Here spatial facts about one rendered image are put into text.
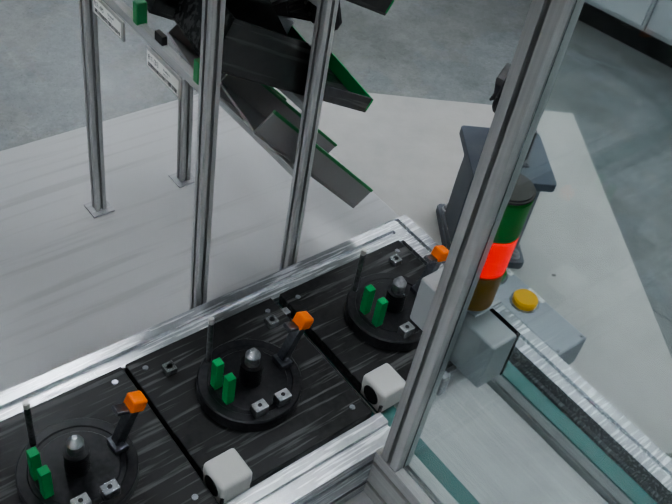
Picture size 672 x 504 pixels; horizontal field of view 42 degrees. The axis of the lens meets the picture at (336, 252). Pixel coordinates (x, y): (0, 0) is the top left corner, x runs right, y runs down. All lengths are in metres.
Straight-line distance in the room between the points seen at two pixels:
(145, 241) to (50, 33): 2.27
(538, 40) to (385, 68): 2.99
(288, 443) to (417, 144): 0.87
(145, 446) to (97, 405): 0.09
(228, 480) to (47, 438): 0.22
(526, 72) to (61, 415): 0.72
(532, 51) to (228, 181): 0.99
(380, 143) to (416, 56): 2.04
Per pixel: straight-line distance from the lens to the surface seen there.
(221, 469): 1.09
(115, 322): 1.40
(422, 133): 1.86
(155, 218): 1.57
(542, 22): 0.73
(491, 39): 4.10
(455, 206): 1.57
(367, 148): 1.79
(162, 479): 1.11
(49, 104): 3.32
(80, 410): 1.17
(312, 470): 1.14
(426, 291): 0.99
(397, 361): 1.25
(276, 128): 1.24
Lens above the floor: 1.92
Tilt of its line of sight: 44 degrees down
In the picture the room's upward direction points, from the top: 12 degrees clockwise
